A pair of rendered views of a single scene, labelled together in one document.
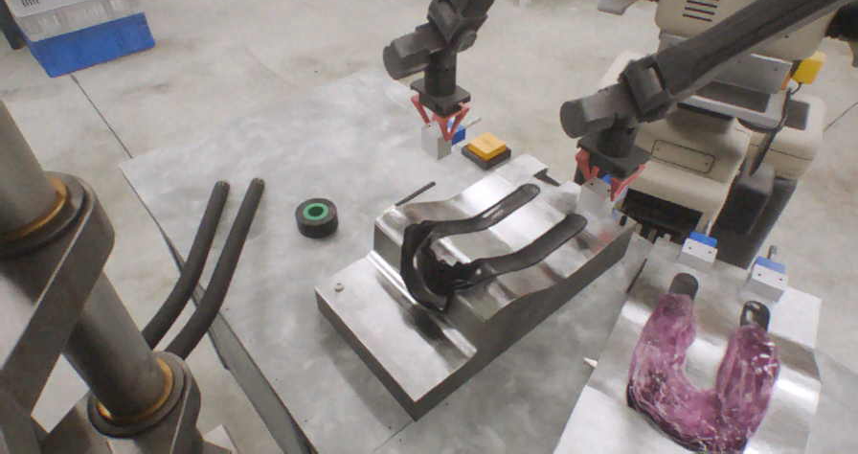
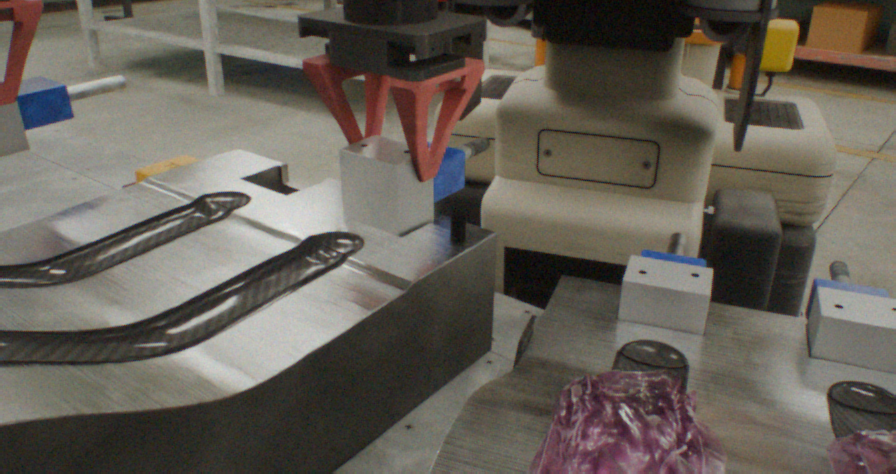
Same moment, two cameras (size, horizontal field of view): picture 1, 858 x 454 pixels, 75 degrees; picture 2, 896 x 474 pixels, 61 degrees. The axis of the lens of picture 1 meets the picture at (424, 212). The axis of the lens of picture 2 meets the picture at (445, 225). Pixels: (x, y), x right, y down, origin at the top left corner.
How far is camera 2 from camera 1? 59 cm
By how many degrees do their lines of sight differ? 21
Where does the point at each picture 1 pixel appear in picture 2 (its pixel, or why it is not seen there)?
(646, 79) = not seen: outside the picture
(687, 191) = (621, 225)
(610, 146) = not seen: outside the picture
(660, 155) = (555, 166)
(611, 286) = not seen: hidden behind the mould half
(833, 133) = (821, 243)
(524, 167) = (224, 167)
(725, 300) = (772, 390)
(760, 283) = (851, 325)
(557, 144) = not seen: hidden behind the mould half
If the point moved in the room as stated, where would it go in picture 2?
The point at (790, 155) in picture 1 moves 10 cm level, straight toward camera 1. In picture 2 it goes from (792, 174) to (785, 201)
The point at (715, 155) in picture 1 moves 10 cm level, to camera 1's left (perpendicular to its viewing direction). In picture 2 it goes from (660, 139) to (562, 145)
